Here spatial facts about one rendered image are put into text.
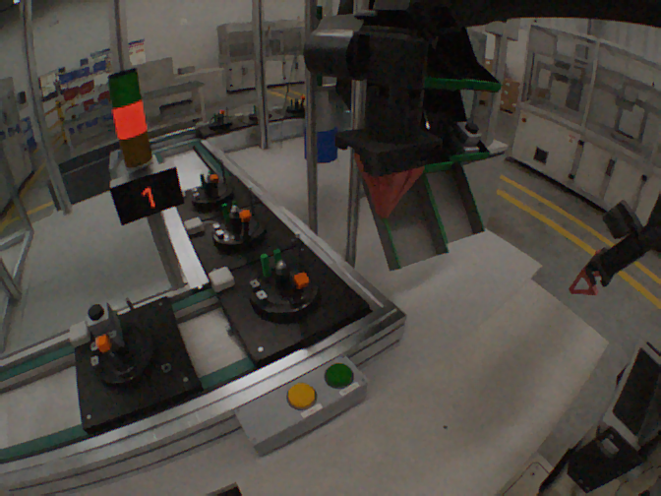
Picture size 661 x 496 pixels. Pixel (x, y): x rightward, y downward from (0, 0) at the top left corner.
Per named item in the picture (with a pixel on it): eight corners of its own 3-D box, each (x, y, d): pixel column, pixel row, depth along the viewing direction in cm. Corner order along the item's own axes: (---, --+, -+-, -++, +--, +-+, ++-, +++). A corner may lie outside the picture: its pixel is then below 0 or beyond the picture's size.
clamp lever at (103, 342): (128, 371, 43) (106, 341, 39) (118, 375, 42) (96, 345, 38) (125, 355, 46) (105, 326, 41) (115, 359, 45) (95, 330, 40)
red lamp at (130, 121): (148, 132, 42) (143, 102, 39) (118, 141, 40) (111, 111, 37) (146, 126, 45) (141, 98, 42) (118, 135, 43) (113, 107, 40)
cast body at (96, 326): (125, 346, 44) (106, 318, 40) (103, 354, 42) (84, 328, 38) (119, 314, 50) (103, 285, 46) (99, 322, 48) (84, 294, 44)
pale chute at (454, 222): (473, 234, 77) (485, 231, 73) (436, 247, 73) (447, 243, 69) (437, 135, 80) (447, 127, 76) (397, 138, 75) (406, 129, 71)
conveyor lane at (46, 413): (363, 338, 68) (367, 306, 62) (27, 476, 30) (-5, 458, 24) (297, 267, 87) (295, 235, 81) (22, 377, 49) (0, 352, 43)
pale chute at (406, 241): (437, 255, 71) (449, 252, 66) (389, 272, 66) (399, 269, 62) (398, 141, 73) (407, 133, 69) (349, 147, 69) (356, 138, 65)
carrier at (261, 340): (369, 312, 62) (375, 262, 55) (257, 369, 51) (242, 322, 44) (305, 249, 78) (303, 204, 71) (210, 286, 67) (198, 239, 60)
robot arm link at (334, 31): (417, -38, 20) (446, 9, 27) (320, -31, 25) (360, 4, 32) (384, 69, 23) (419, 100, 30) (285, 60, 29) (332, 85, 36)
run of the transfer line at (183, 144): (448, 117, 232) (449, 102, 225) (114, 193, 127) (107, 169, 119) (410, 105, 259) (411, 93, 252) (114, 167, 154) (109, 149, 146)
